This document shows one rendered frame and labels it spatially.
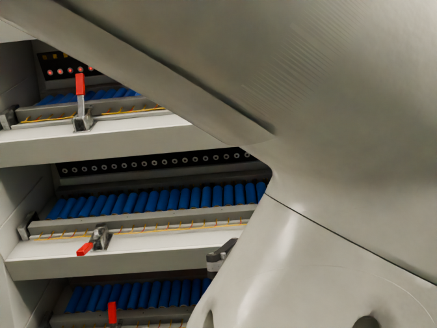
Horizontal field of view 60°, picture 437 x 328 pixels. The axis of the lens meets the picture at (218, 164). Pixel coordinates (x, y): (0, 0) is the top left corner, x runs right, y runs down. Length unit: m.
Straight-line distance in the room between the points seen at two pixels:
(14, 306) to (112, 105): 0.38
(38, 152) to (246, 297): 0.55
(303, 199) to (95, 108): 0.57
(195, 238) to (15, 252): 0.31
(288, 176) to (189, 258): 0.49
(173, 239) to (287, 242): 0.50
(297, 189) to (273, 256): 0.03
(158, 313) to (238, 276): 0.59
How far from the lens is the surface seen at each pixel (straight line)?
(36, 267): 0.72
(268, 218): 0.17
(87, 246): 0.62
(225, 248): 0.44
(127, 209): 0.71
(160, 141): 0.60
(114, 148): 0.62
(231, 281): 0.17
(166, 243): 0.64
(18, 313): 0.79
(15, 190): 0.77
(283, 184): 0.16
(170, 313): 0.75
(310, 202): 0.16
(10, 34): 0.70
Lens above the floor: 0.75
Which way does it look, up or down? 8 degrees down
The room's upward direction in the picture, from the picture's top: 6 degrees counter-clockwise
